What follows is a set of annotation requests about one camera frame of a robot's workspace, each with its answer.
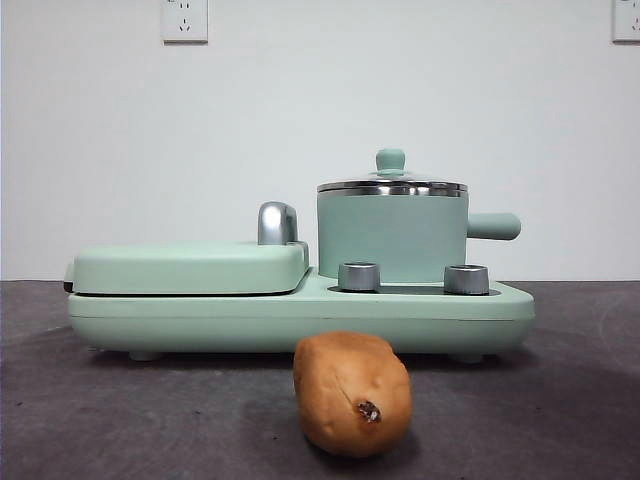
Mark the glass pot lid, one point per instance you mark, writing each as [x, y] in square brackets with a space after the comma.
[391, 160]

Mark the brown potato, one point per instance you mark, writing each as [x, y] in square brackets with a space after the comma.
[345, 390]

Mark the silver control knob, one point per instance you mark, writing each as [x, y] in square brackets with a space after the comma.
[359, 276]
[466, 279]

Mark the mint green breakfast machine base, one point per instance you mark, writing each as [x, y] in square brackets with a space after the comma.
[250, 320]

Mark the white wall socket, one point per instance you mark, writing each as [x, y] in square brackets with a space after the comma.
[184, 20]
[627, 20]

